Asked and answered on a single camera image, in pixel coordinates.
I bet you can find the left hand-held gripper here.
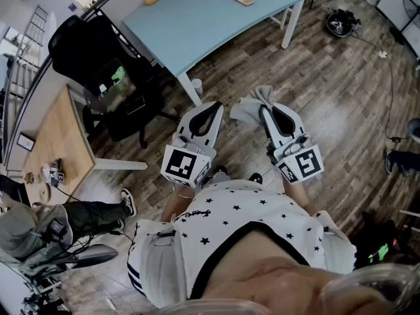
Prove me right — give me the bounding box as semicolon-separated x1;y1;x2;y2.
160;100;225;189

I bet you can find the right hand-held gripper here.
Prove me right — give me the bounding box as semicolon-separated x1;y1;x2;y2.
259;102;326;186

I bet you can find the grey cloth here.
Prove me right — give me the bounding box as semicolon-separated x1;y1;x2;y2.
229;85;280;127

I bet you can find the person's right forearm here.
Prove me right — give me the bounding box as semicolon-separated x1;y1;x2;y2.
284;181;316;217

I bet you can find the person's left forearm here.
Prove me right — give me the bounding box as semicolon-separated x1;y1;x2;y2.
160;183;195;223

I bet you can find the black tablet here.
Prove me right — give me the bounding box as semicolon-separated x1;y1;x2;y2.
125;96;146;116

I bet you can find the light blue table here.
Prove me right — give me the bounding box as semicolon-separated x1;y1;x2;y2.
121;0;311;106

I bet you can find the clear plastic box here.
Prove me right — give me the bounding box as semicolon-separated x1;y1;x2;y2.
83;57;138;115

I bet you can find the white star print shirt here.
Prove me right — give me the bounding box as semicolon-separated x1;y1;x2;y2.
126;178;358;310

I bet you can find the grey round stool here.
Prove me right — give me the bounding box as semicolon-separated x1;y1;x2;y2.
408;117;420;141

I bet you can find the wooden side table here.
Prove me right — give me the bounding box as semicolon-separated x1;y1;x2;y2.
20;83;149;207

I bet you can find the black office chair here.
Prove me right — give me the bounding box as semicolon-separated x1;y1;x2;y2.
47;14;177;150

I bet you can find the small gripper device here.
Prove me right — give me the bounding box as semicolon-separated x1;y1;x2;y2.
47;158;67;187

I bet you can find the black bag with green patch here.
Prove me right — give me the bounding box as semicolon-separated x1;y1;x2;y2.
353;211;415;275

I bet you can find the black standing fan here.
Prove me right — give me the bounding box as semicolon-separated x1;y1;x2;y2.
389;0;420;46

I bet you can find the round wooden plate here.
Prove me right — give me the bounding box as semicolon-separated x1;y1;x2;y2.
38;184;53;204

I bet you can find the small framed card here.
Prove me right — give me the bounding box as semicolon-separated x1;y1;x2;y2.
16;132;36;152

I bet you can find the black metal railing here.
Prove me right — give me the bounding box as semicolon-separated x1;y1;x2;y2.
3;5;51;111

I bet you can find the black floor cable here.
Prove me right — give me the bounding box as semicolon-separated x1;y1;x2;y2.
352;33;411;143

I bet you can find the grey backpack strap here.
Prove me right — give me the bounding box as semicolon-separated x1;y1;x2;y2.
139;227;188;309

